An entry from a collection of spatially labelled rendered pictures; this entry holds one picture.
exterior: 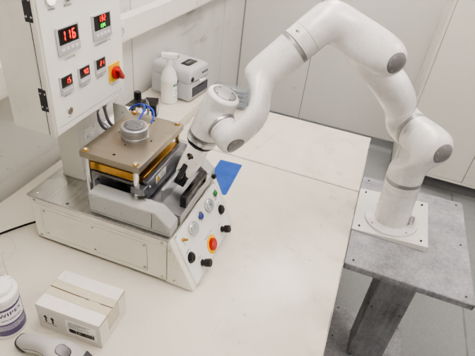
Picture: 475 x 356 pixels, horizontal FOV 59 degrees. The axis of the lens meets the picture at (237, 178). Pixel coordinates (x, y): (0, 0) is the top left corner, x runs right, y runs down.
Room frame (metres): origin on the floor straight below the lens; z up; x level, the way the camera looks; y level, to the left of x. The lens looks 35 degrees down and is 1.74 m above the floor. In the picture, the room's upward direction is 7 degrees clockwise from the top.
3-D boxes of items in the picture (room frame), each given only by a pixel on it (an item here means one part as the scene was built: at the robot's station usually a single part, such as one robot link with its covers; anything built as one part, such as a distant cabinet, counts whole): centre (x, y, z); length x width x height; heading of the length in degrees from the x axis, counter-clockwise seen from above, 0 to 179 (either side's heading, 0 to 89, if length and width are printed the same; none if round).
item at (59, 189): (1.04, 0.34, 0.93); 0.46 x 0.35 x 0.01; 75
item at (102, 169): (1.03, 0.30, 1.07); 0.22 x 0.17 x 0.10; 165
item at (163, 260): (1.04, 0.29, 0.84); 0.53 x 0.37 x 0.17; 75
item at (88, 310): (0.67, 0.36, 0.80); 0.19 x 0.13 x 0.09; 74
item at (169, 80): (1.92, 0.39, 0.92); 0.09 x 0.08 x 0.25; 95
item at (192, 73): (2.06, 0.36, 0.88); 0.25 x 0.20 x 0.17; 68
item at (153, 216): (0.88, 0.28, 0.96); 0.25 x 0.05 x 0.07; 75
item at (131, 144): (1.05, 0.33, 1.08); 0.31 x 0.24 x 0.13; 165
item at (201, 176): (0.98, 0.12, 0.99); 0.15 x 0.02 x 0.04; 165
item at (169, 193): (1.01, 0.26, 0.97); 0.30 x 0.22 x 0.08; 75
